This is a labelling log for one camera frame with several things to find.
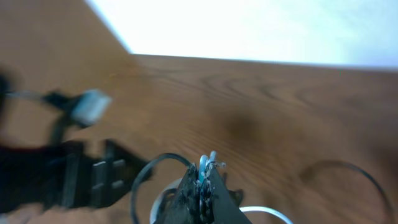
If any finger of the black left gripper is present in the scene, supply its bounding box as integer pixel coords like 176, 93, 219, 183
105, 139, 149, 199

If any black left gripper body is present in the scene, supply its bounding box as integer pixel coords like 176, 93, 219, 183
46, 139, 124, 209

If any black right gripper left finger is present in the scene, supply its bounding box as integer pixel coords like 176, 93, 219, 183
154, 164, 200, 224

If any black usb cable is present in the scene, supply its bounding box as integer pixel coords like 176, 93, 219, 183
129, 152, 396, 224

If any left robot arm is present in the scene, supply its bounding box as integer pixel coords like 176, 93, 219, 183
1, 90, 153, 213

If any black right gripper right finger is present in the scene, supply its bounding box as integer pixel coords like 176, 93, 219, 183
205, 162, 251, 224

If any white usb cable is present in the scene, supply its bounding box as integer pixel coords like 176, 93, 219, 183
149, 151, 295, 224

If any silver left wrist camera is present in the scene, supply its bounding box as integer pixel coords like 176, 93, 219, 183
71, 89, 112, 127

